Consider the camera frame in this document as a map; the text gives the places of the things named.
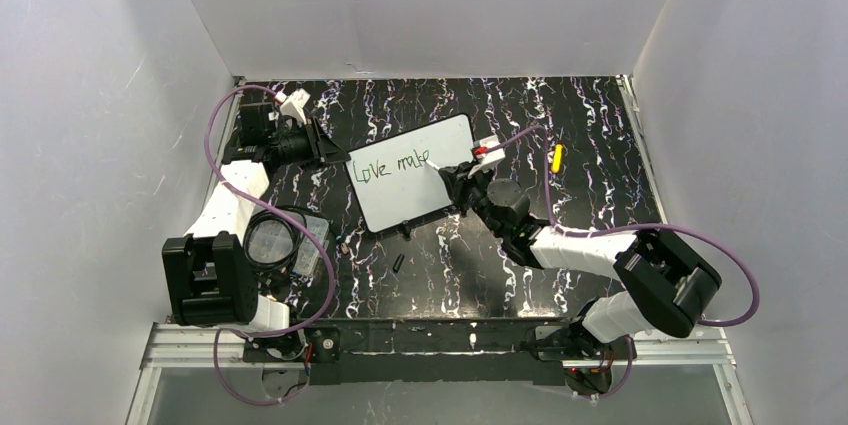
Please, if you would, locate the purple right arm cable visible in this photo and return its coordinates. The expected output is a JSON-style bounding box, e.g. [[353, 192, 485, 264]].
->
[[486, 122, 761, 400]]

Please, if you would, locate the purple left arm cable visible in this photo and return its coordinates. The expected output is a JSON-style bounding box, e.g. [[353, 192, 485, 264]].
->
[[201, 84, 338, 408]]

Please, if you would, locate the coiled black cable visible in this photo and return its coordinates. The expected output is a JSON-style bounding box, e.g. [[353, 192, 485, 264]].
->
[[241, 206, 319, 274]]

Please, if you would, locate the black base bar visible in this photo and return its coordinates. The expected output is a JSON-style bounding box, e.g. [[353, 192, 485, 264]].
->
[[243, 318, 632, 390]]

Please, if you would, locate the aluminium rail left side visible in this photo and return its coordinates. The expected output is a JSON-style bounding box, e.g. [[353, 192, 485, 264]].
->
[[201, 75, 247, 209]]

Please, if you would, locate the aluminium rail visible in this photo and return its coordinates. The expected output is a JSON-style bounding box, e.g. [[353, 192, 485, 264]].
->
[[201, 75, 247, 209], [139, 320, 738, 370], [616, 74, 697, 317]]

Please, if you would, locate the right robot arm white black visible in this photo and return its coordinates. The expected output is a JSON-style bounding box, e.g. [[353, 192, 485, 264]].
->
[[437, 162, 722, 359]]

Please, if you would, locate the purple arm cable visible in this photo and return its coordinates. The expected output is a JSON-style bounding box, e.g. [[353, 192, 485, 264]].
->
[[201, 84, 338, 408], [486, 122, 761, 400]]

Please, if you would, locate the aluminium front rail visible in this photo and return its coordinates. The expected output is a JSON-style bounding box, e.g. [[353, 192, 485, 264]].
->
[[139, 320, 738, 370]]

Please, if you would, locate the black marker cap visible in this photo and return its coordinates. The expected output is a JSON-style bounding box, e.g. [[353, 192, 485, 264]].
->
[[392, 254, 405, 274]]

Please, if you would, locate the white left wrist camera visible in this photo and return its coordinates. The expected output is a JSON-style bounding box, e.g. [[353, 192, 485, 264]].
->
[[274, 88, 310, 125]]

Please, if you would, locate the small whiteboard black frame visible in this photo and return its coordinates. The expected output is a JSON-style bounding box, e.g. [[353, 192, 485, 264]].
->
[[345, 113, 474, 233]]

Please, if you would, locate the aluminium rail right side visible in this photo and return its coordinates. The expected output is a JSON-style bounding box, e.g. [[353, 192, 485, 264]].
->
[[616, 74, 697, 317]]

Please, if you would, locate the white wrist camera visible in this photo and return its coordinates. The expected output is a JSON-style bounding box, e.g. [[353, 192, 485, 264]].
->
[[274, 88, 310, 125], [469, 135, 505, 176]]

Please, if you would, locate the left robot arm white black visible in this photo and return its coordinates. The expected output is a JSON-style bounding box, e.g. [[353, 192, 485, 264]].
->
[[162, 90, 347, 336]]

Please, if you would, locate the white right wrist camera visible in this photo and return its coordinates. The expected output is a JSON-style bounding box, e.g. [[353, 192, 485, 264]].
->
[[469, 135, 505, 176]]

